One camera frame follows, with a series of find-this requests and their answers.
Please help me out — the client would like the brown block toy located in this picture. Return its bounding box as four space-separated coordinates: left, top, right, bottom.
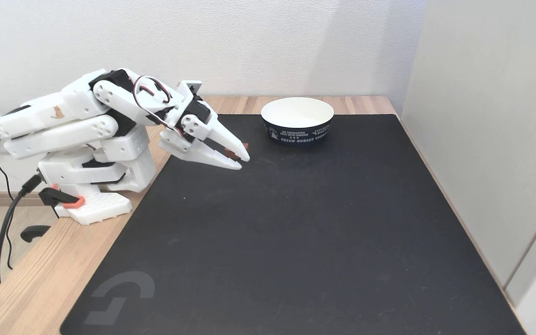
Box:
217 142 249 161

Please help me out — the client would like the white paper bowl navy print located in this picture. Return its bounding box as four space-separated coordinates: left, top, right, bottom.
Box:
261 97 335 147

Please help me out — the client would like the black desk mat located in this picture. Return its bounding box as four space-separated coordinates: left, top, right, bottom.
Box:
60 114 527 335

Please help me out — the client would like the black orange table clamp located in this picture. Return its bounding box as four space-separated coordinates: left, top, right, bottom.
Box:
20 185 86 243

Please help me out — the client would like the white cabinet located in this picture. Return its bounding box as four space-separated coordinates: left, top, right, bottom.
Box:
398 0 536 335

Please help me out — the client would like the red black gripper servo wire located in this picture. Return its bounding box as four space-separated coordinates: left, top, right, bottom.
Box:
131 75 186 138

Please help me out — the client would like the thick black cable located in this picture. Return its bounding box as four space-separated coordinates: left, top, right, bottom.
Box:
0 174 45 287

